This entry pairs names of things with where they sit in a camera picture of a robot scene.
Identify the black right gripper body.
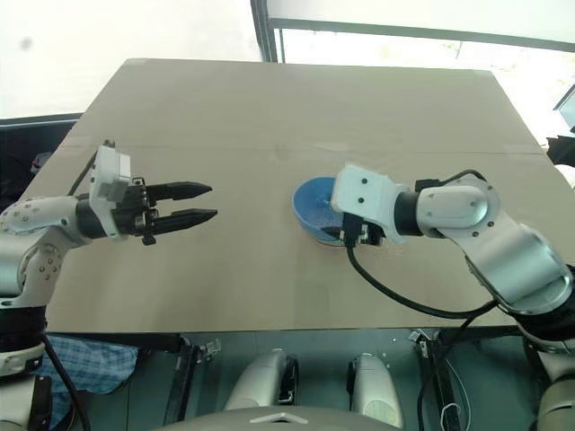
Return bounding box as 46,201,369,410
340,213,385,249

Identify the black chair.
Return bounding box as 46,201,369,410
544,133,575,168

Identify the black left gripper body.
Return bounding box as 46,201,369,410
111,176,161,247

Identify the short black right arm cable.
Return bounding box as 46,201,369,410
414,169,489,192

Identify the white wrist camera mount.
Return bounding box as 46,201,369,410
331,164,413,246
88,142,135,242

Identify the blue bowl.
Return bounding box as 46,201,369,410
291,176,357,248

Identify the silver rounded robot leg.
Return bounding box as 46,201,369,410
223,348,300,412
347,352,404,428

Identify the dark window frame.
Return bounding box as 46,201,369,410
250,0,575,65

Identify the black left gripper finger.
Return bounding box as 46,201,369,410
154,208,219,235
146,180,214,202

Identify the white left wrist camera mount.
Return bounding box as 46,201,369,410
88,142,135,242

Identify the long black right arm cable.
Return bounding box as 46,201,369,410
345,244,502,321

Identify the grey robot torso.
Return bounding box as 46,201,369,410
164,405,408,431

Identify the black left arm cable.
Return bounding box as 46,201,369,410
66,142,109,198

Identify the dark side bench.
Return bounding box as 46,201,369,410
0,110,85,213

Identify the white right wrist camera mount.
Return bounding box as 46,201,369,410
331,164,413,246

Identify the blue checked cloth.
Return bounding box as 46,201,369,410
43,333,139,397

